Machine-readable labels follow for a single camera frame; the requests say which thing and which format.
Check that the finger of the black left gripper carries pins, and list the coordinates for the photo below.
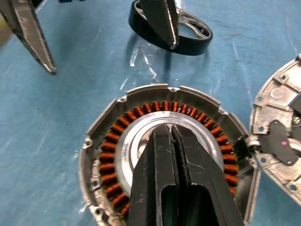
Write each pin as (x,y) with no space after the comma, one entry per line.
(162,21)
(26,35)

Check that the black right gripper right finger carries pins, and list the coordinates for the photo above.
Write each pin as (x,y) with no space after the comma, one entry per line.
(202,176)

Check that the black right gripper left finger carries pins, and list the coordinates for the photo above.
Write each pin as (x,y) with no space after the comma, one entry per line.
(150,169)

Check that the motor housing with copper windings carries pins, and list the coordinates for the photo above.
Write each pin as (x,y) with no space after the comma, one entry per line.
(105,164)

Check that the round silver motor cover plate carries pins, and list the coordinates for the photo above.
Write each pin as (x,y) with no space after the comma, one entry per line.
(270,113)

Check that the blue plastic table sheet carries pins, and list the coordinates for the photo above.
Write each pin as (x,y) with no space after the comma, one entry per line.
(47,117)

